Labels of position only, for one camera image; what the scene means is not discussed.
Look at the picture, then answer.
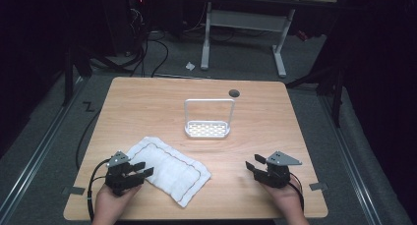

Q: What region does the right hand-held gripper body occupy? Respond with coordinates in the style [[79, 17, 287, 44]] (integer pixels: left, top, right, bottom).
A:
[[253, 150, 303, 190]]

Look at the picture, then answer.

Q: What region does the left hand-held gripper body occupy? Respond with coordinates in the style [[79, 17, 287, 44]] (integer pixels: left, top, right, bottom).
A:
[[104, 150, 146, 197]]

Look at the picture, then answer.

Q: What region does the white quilted towel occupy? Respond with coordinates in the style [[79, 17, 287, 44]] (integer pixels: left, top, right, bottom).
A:
[[125, 136, 212, 209]]

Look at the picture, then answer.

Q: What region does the person's right hand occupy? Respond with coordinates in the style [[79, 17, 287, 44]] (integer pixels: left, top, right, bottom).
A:
[[261, 177, 305, 219]]

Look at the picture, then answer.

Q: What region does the person's left hand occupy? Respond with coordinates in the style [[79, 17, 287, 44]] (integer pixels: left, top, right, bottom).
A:
[[92, 183, 143, 218]]

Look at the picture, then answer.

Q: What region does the grey tape piece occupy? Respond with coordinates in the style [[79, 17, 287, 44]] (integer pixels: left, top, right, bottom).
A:
[[61, 186, 87, 197], [308, 182, 329, 192]]

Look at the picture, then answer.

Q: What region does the black metal stand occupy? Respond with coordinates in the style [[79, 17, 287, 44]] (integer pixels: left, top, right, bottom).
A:
[[284, 62, 346, 129], [61, 37, 93, 107]]

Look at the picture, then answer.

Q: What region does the white-framed background desk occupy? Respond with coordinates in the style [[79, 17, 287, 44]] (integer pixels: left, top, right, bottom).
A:
[[200, 0, 339, 79]]

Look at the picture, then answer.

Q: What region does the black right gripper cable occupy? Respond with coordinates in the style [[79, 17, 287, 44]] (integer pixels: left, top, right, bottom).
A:
[[288, 171, 306, 213]]

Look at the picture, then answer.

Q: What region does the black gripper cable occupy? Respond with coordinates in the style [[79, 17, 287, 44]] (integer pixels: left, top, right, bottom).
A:
[[86, 158, 111, 223], [288, 171, 306, 213]]

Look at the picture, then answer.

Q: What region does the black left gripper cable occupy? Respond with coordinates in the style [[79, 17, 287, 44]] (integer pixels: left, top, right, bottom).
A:
[[86, 158, 111, 223]]

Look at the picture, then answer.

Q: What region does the black floor cable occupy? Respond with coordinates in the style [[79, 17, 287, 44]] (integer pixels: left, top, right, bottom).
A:
[[75, 109, 101, 171]]

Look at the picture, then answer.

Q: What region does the white rack with handle bar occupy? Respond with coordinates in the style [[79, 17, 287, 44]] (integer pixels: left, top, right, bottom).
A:
[[183, 97, 236, 140]]

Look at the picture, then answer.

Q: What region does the metal floor rail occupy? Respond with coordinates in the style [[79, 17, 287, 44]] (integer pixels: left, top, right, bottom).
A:
[[0, 77, 87, 221], [319, 93, 384, 225]]

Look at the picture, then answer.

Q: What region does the bundle of black cables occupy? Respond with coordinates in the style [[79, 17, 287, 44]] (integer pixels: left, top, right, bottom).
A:
[[128, 5, 170, 79]]

